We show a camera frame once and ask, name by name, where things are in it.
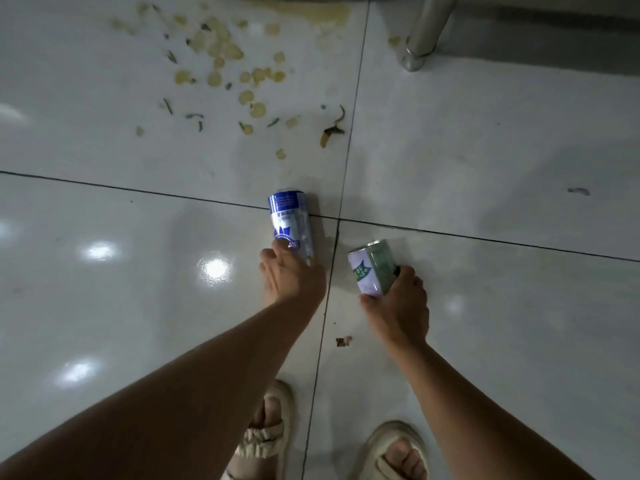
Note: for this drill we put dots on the person's left hand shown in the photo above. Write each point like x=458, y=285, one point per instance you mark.
x=295, y=284

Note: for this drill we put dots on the person's right hand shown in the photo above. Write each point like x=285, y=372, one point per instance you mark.
x=402, y=314

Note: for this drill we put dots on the person's right sandal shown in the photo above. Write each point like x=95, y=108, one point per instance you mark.
x=380, y=439

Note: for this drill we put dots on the stainless steel table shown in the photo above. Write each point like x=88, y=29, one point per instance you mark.
x=430, y=24

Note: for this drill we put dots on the person's left forearm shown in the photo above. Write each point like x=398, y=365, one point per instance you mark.
x=150, y=409

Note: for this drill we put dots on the person's right forearm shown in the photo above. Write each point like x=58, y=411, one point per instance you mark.
x=475, y=419

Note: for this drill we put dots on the green white can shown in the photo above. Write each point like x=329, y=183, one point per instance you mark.
x=372, y=267

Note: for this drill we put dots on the person's left sandal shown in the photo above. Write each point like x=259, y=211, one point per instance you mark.
x=265, y=439

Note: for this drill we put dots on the scattered food scraps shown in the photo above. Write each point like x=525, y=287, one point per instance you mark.
x=225, y=47

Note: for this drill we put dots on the blue white crushed can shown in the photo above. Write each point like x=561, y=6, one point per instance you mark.
x=290, y=214

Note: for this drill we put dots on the person's sandal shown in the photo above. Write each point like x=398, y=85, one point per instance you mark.
x=265, y=439
x=380, y=439

